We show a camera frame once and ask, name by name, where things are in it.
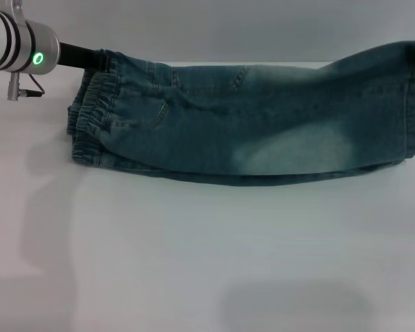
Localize blue denim shorts with print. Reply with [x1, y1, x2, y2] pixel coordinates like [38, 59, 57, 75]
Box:
[66, 40, 415, 187]

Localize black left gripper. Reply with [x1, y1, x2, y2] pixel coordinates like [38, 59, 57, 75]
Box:
[56, 41, 112, 74]

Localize left wrist cable with connector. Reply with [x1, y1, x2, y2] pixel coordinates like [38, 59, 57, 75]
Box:
[6, 71, 46, 102]

